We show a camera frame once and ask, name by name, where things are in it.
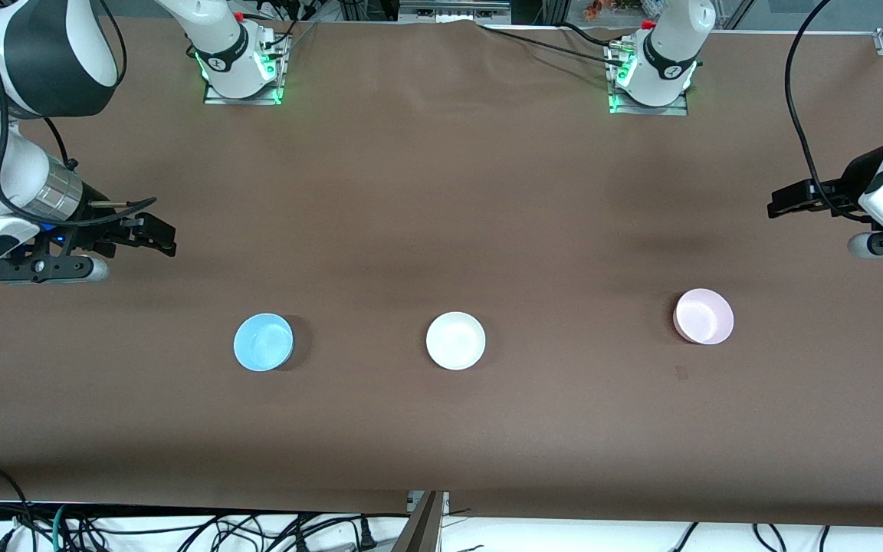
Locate black cable across cloth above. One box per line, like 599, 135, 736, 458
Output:
476, 23, 628, 68

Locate brown table cloth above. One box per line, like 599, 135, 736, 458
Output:
0, 15, 883, 530

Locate pink bowl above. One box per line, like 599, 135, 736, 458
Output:
672, 287, 735, 346

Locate white bowl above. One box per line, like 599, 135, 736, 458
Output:
425, 311, 487, 371

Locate grey power strip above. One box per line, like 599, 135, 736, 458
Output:
399, 0, 512, 25

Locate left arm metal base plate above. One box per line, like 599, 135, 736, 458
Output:
607, 42, 690, 117

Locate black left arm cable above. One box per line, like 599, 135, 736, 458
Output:
784, 0, 835, 206

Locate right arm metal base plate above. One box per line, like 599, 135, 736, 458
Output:
202, 34, 287, 107

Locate aluminium profile post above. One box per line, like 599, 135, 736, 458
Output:
392, 491, 451, 552

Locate light blue bowl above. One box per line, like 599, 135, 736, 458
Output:
233, 313, 294, 373

